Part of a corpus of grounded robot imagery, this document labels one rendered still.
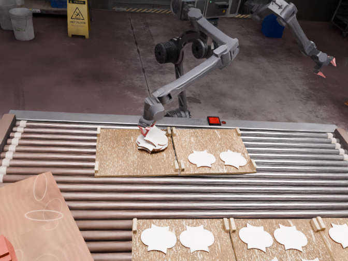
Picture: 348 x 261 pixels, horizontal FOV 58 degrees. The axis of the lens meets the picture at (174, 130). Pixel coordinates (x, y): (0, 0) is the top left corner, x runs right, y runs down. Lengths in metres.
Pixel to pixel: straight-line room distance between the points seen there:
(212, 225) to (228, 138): 0.62
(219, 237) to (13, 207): 0.83
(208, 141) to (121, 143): 0.49
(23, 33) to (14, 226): 3.96
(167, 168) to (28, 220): 0.67
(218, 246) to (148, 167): 0.52
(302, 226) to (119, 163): 0.91
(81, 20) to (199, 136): 3.56
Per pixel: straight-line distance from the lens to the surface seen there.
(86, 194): 1.50
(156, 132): 1.67
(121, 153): 1.65
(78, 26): 5.06
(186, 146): 1.73
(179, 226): 1.39
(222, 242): 1.39
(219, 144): 1.80
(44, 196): 1.36
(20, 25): 4.97
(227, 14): 2.30
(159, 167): 1.59
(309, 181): 1.83
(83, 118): 1.91
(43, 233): 1.26
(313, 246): 1.55
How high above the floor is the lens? 2.08
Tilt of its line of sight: 39 degrees down
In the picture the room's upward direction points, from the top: 9 degrees clockwise
